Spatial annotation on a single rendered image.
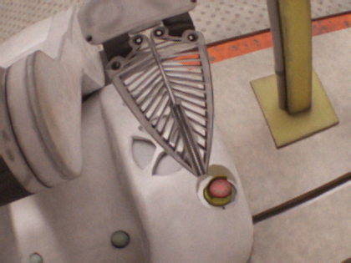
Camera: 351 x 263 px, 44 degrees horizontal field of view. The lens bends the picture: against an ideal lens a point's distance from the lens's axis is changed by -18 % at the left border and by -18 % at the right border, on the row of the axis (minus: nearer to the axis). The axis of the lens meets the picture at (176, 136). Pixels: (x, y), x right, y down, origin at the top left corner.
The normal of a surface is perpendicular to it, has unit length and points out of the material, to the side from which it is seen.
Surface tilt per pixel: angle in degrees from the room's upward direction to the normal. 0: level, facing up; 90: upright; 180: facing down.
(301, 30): 90
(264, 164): 0
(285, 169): 0
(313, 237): 0
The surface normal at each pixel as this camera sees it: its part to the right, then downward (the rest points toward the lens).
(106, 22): 0.06, 0.28
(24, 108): -0.04, -0.05
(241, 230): 0.59, -0.07
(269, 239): -0.19, -0.45
